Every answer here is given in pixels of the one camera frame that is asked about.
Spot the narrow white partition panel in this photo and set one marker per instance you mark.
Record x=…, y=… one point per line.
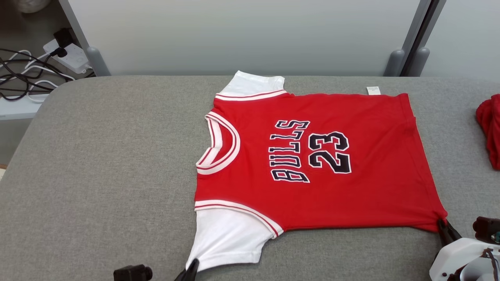
x=465, y=35

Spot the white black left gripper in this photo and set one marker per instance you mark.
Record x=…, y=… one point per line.
x=133, y=274

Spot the red white Bulls jersey shirt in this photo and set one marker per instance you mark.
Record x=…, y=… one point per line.
x=371, y=195

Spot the white power strip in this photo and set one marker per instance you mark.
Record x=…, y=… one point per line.
x=74, y=60

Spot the red shorts with white stripe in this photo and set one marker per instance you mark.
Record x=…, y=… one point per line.
x=493, y=128

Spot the grey partition foot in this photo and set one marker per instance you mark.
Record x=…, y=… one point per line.
x=97, y=62
x=393, y=64
x=418, y=62

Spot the black power adapter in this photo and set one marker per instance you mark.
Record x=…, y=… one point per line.
x=63, y=37

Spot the white flat box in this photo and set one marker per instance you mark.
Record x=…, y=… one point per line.
x=19, y=109

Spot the wide white partition panel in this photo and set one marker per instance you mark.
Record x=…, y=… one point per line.
x=242, y=35

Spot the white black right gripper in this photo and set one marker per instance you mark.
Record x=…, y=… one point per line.
x=461, y=257

